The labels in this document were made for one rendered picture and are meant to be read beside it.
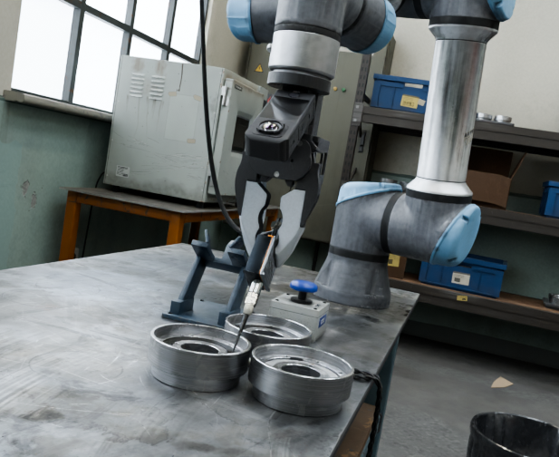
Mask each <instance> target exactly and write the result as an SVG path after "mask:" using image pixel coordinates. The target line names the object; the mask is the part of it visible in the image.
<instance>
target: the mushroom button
mask: <svg viewBox="0 0 559 457"><path fill-rule="evenodd" d="M290 288H291V289H294V290H297V291H299V293H298V299H301V300H306V295H307V293H316V292H317V290H318V287H317V285H315V284H314V283H313V282H310V281H306V280H299V279H297V280H293V281H292V282H291V283H290Z"/></svg>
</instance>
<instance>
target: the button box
mask: <svg viewBox="0 0 559 457"><path fill-rule="evenodd" d="M329 306H330V303H326V302H322V301H318V300H313V299H310V298H306V300H301V299H298V296H294V295H290V294H286V293H284V294H282V295H281V296H279V297H276V298H274V299H272V300H271V304H270V309H269V316H279V317H282V318H286V319H290V320H293V321H295V322H297V323H300V324H302V325H304V326H307V327H308V328H310V329H311V331H312V332H313V334H312V340H311V342H312V343H314V342H315V341H316V340H317V339H318V338H319V337H320V336H321V335H322V334H324V332H325V327H326V322H327V316H328V312H329Z"/></svg>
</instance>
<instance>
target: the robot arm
mask: <svg viewBox="0 0 559 457"><path fill-rule="evenodd" d="M515 5H516V0H228V2H227V7H226V14H227V16H226V18H227V23H228V27H229V29H230V31H231V33H232V34H233V36H234V37H235V38H236V39H238V40H240V41H243V42H250V43H255V44H260V43H265V44H269V45H268V46H267V51H268V52H269V53H271V54H270V60H269V65H268V67H269V69H270V70H271V71H272V72H269V74H268V79H267V85H269V86H271V87H274V88H276V89H280V90H277V91H276V92H275V94H274V95H273V97H272V98H271V99H270V101H269V102H268V103H267V104H266V106H265V107H264V109H263V110H262V111H261V112H260V113H259V114H258V116H257V117H256V118H255V120H254V121H253V122H252V124H251V125H250V126H249V128H248V129H247V130H246V132H245V139H246V151H243V152H242V160H241V163H240V165H239V167H238V169H237V172H236V180H235V191H236V204H237V211H238V215H239V218H240V225H241V230H242V235H243V239H244V242H245V246H246V250H247V253H248V255H249V257H250V254H251V252H252V249H253V246H254V244H255V240H256V238H257V235H258V234H259V235H260V233H261V231H262V229H263V227H264V221H265V213H266V208H267V207H268V205H269V202H270V199H271V194H270V192H269V191H268V190H267V189H266V183H267V182H268V181H269V180H270V179H272V178H276V179H281V180H285V182H286V185H287V186H288V187H293V186H294V184H295V182H297V183H296V186H295V190H292V191H290V192H288V193H286V194H285V195H283V196H282V198H281V201H280V210H281V213H282V215H283V221H282V224H281V226H280V228H279V229H278V237H279V240H278V243H277V246H276V248H275V267H277V268H279V267H281V266H282V265H283V263H284V262H285V261H286V260H287V259H288V258H289V257H290V256H291V255H292V253H293V251H294V249H295V247H296V245H297V243H298V241H299V239H300V237H301V236H302V235H303V233H304V228H305V224H306V220H308V218H309V216H310V214H311V213H312V211H313V209H314V207H315V205H316V203H317V201H318V199H319V197H320V193H321V187H322V184H323V177H324V172H325V166H326V161H327V156H328V150H329V145H330V142H329V141H327V140H325V139H322V138H320V137H318V136H317V132H318V126H319V120H320V115H321V109H322V105H323V96H324V95H329V94H330V90H331V84H332V83H331V82H329V81H331V80H332V79H334V77H335V72H336V66H337V61H338V55H339V50H340V46H341V47H346V48H347V49H348V50H350V51H352V52H354V53H363V54H370V53H376V52H378V51H379V50H381V49H382V48H383V47H385V46H386V45H387V44H388V42H389V41H390V39H391V38H392V36H393V35H394V32H395V28H396V17H402V18H412V19H429V30H430V31H431V33H432V34H433V35H434V37H435V39H436V42H435V49H434V55H433V62H432V68H431V75H430V81H429V94H428V100H427V107H426V113H425V121H424V127H423V133H422V140H421V146H420V153H419V166H418V172H417V177H416V178H415V180H413V181H412V182H410V183H409V184H408V185H407V188H406V193H402V189H401V185H399V184H392V183H379V182H347V183H345V184H343V185H342V187H341V189H340V194H339V198H338V201H337V202H336V211H335V217H334V222H333V232H332V236H331V242H330V247H329V252H328V256H327V259H326V260H325V261H324V263H323V266H322V268H321V270H320V272H319V274H318V276H317V277H316V279H315V280H314V284H315V285H317V287H318V290H317V292H316V293H313V294H314V295H316V296H317V297H319V298H322V299H324V300H327V301H330V302H333V303H336V304H340V305H345V306H353V307H358V308H366V309H386V308H389V306H390V282H389V275H388V261H389V255H390V254H393V255H397V256H402V257H405V258H413V259H417V260H420V261H424V262H429V263H430V264H431V265H436V264H437V265H442V266H447V267H454V266H456V265H458V264H460V263H461V262H462V261H463V260H464V259H465V258H466V256H467V254H468V253H469V251H470V249H471V248H472V246H473V244H474V241H475V239H476V236H477V232H478V228H479V224H480V219H481V218H480V215H481V211H480V208H479V207H478V206H476V204H471V201H472V196H473V192H472V191H471V190H470V188H469V187H468V186H467V184H466V178H467V167H468V162H469V155H470V150H471V144H472V138H473V132H474V126H475V120H476V114H477V103H478V97H479V91H480V85H481V79H482V73H483V68H484V61H485V56H486V49H487V43H488V42H489V41H490V40H491V39H492V38H493V37H495V36H496V35H497V34H498V30H499V24H500V22H505V21H507V20H509V19H510V18H511V17H512V15H513V12H514V11H513V10H514V9H515ZM317 152H318V153H321V158H320V163H316V154H317ZM323 156H324V158H323ZM322 166H323V168H322ZM321 172H322V174H321Z"/></svg>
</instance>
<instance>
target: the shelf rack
mask: <svg viewBox="0 0 559 457"><path fill-rule="evenodd" d="M371 56H372V53H370V54H362V59H361V69H360V74H359V79H358V84H357V90H356V94H355V100H354V105H353V110H352V120H351V125H350V130H349V135H348V140H347V146H346V151H345V156H344V162H343V166H342V176H341V181H340V187H339V192H338V197H337V201H338V198H339V194H340V189H341V187H342V185H343V184H345V183H347V182H352V178H353V176H354V174H355V173H356V170H357V168H355V169H354V170H353V172H352V163H353V157H354V152H355V147H356V142H357V137H358V132H359V135H360V137H361V123H362V122H367V123H373V124H378V131H385V132H391V133H397V134H403V135H409V136H415V137H421V138H422V133H423V127H424V121H425V114H421V113H415V112H402V111H395V110H389V109H382V108H375V107H369V106H363V104H364V103H363V102H366V103H370V101H371V99H370V98H369V97H368V96H366V95H365V92H366V86H367V81H368V76H369V70H370V66H371ZM471 145H476V146H482V147H488V148H494V149H500V150H507V151H519V152H526V153H532V154H537V155H544V156H550V157H556V158H559V132H555V131H542V130H535V129H528V128H522V127H515V126H508V125H502V124H494V123H488V122H475V126H474V132H473V138H472V144H471ZM351 172H352V175H351ZM478 207H479V208H480V211H481V215H480V218H481V219H480V223H483V224H488V225H494V226H499V227H504V228H510V229H519V230H523V231H529V232H534V233H539V234H545V235H550V236H555V237H559V219H551V218H546V217H542V216H537V215H532V214H526V213H521V212H515V211H510V210H502V209H492V208H487V207H482V206H478ZM389 282H390V287H392V288H397V289H401V290H405V291H409V292H414V293H419V300H418V301H419V302H423V303H428V304H432V305H436V306H443V307H448V308H452V309H456V310H460V311H465V312H469V313H473V314H478V315H482V316H490V317H493V318H498V319H503V320H506V321H511V322H516V323H519V324H524V325H529V326H536V327H541V328H545V329H549V330H554V331H558V332H559V310H555V309H552V308H547V307H545V304H544V302H543V299H538V298H533V297H526V296H521V295H517V294H512V293H507V292H503V291H500V294H499V297H496V299H494V298H490V297H482V296H478V295H474V294H469V293H465V292H461V291H457V290H452V289H448V288H444V287H436V286H432V285H427V284H423V283H420V282H421V281H419V274H415V273H410V272H406V271H404V276H403V279H398V278H394V277H389Z"/></svg>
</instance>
